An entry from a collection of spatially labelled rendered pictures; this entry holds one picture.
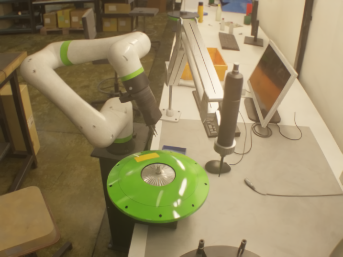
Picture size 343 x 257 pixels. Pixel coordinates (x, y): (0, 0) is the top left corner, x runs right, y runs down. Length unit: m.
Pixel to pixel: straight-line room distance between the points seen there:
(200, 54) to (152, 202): 0.43
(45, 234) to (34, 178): 1.30
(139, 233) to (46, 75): 0.73
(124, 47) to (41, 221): 0.87
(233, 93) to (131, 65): 0.55
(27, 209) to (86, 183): 1.05
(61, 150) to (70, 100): 1.67
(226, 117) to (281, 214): 0.57
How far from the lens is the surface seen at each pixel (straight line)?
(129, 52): 1.09
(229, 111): 0.64
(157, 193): 0.87
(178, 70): 1.25
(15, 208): 1.58
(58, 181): 2.58
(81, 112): 1.26
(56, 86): 1.29
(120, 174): 0.95
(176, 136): 1.39
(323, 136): 1.63
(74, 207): 2.35
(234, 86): 0.61
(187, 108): 1.60
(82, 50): 1.32
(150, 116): 1.15
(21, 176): 2.48
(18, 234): 1.47
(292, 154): 1.42
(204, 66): 0.84
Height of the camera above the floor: 1.72
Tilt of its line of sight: 33 degrees down
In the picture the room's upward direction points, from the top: 1 degrees clockwise
